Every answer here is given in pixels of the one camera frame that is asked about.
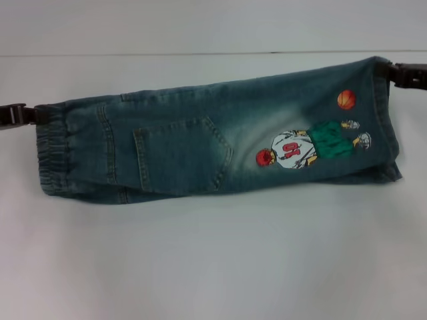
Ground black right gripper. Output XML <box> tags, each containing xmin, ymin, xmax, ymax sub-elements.
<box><xmin>375</xmin><ymin>57</ymin><xmax>427</xmax><ymax>91</ymax></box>

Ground blue denim shorts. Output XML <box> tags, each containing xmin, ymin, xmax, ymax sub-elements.
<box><xmin>39</xmin><ymin>55</ymin><xmax>403</xmax><ymax>205</ymax></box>

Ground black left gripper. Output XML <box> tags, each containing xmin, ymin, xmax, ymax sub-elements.
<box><xmin>0</xmin><ymin>104</ymin><xmax>67</xmax><ymax>131</ymax></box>

